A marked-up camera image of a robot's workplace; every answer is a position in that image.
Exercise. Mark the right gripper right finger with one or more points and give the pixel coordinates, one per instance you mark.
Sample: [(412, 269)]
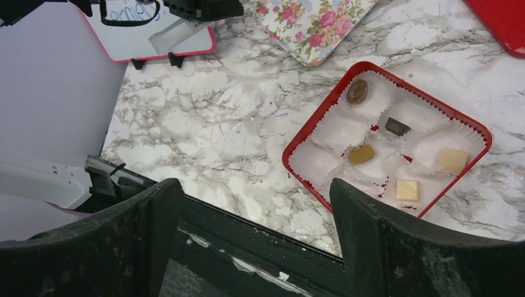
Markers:
[(388, 252)]

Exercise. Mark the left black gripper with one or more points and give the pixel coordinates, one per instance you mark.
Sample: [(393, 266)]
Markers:
[(138, 13)]

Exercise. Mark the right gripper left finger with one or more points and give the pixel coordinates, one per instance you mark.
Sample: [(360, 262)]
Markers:
[(120, 251)]

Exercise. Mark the white square chocolate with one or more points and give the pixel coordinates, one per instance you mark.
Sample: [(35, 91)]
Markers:
[(408, 190), (452, 160)]

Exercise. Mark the dark square chocolate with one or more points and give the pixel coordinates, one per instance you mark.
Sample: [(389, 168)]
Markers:
[(396, 127)]

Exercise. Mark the round brown chocolate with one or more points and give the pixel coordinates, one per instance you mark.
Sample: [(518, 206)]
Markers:
[(357, 92)]

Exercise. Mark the metal serving tongs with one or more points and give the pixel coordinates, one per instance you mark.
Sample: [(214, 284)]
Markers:
[(174, 34)]

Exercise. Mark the red chocolate box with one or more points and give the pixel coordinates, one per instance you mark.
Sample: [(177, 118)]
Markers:
[(319, 151)]

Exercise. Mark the pink framed whiteboard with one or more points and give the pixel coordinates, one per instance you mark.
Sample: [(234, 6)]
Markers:
[(124, 44)]

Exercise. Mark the floral rectangular tray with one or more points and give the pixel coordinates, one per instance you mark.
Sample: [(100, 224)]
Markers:
[(309, 30)]

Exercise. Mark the red tin lid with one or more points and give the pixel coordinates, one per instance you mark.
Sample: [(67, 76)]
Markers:
[(505, 21)]

